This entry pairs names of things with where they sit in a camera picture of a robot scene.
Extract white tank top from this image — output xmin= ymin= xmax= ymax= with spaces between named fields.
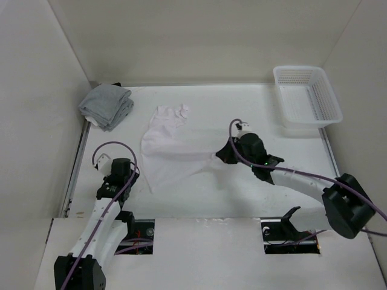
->
xmin=140 ymin=104 xmax=224 ymax=194

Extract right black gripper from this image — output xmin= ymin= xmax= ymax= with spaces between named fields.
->
xmin=215 ymin=137 xmax=255 ymax=168

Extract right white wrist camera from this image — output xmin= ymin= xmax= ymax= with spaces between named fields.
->
xmin=235 ymin=121 xmax=252 ymax=135

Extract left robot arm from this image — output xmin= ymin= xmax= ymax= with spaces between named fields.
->
xmin=54 ymin=158 xmax=140 ymax=289

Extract folded grey tank tops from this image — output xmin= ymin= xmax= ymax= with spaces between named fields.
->
xmin=78 ymin=84 xmax=134 ymax=132

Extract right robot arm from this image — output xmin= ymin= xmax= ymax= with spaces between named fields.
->
xmin=215 ymin=133 xmax=376 ymax=239

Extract white plastic basket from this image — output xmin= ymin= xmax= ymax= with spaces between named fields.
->
xmin=273 ymin=66 xmax=343 ymax=129

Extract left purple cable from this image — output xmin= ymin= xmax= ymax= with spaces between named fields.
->
xmin=60 ymin=141 xmax=154 ymax=290

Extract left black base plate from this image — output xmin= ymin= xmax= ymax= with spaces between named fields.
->
xmin=116 ymin=219 xmax=155 ymax=255

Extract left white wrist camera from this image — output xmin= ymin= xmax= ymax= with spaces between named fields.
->
xmin=94 ymin=153 xmax=112 ymax=176

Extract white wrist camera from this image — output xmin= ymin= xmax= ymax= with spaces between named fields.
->
xmin=94 ymin=153 xmax=112 ymax=176
xmin=235 ymin=121 xmax=252 ymax=135

